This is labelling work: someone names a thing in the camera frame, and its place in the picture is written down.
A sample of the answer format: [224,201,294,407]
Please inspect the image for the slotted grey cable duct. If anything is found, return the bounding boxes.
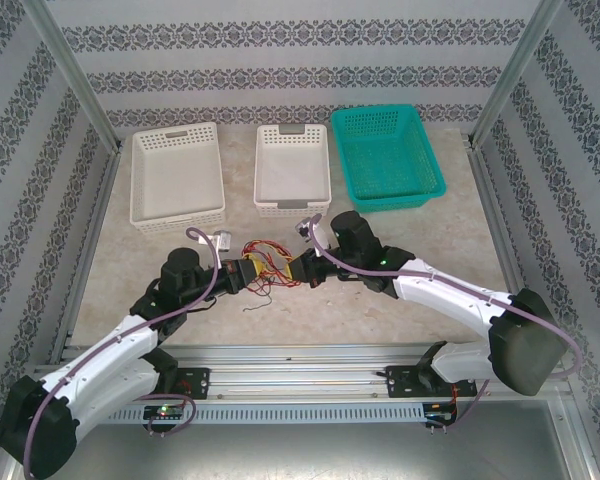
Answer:
[107,403,461,424]

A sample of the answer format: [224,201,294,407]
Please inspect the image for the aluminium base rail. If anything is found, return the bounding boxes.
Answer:
[34,342,571,401]

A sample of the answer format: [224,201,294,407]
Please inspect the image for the aluminium side rail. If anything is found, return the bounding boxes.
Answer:
[467,134,534,321]

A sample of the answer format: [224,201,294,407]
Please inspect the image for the white basket with grey handles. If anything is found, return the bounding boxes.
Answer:
[253,123,334,220]

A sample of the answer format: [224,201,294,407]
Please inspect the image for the large white perforated basket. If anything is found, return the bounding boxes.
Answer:
[128,121,227,236]

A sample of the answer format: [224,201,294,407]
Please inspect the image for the short purple cable loop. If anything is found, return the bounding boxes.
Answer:
[447,379,489,434]
[147,393,197,437]

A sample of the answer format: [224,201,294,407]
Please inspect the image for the small circuit board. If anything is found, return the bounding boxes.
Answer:
[422,404,459,424]
[144,404,186,421]

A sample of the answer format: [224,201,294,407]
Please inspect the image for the thin black cable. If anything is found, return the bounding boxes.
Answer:
[243,294,275,315]

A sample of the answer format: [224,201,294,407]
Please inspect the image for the yellow cable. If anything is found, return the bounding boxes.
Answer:
[252,252,294,281]

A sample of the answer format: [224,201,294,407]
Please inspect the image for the teal plastic basket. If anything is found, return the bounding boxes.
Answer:
[329,103,449,215]

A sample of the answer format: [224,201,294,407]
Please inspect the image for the aluminium frame post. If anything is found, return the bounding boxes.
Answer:
[22,0,124,151]
[469,0,564,146]

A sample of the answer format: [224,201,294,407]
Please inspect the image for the bundle of coloured wires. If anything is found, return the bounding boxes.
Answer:
[240,239,301,290]

